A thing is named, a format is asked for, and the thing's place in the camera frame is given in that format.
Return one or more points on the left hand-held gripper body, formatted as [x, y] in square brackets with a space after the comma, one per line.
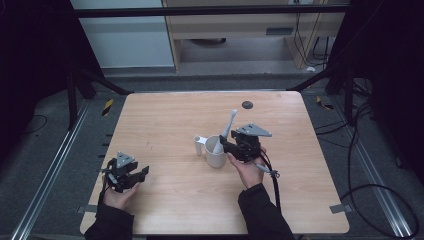
[118, 176]

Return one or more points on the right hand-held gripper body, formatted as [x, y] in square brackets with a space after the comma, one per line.
[248, 148]

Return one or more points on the white electric toothbrush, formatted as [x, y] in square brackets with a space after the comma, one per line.
[227, 128]

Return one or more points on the white cup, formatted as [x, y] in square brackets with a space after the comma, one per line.
[215, 158]

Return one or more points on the person's left hand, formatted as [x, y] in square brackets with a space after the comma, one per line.
[118, 200]

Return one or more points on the person's right hand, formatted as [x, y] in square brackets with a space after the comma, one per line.
[250, 173]

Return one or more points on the dark round table grommet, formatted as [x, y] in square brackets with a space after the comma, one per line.
[247, 105]

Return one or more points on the grey tape piece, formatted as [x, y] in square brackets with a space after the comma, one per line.
[84, 209]
[340, 208]

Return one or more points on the yellow black striped tape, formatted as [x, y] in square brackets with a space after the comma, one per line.
[324, 103]
[107, 107]

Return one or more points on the black metal stand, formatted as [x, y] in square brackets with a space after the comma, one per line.
[348, 96]
[71, 100]

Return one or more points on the small white floor object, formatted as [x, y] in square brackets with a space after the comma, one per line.
[310, 69]

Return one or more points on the light wooden desk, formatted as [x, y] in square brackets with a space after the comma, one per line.
[233, 25]

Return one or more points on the white cabinet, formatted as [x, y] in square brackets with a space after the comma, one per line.
[126, 40]

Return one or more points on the dark curtain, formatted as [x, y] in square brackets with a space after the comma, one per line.
[393, 50]
[30, 50]

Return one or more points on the aluminium floor rail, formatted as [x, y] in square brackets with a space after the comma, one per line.
[373, 170]
[50, 166]

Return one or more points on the black horizontal frame bar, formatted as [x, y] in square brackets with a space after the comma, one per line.
[200, 11]

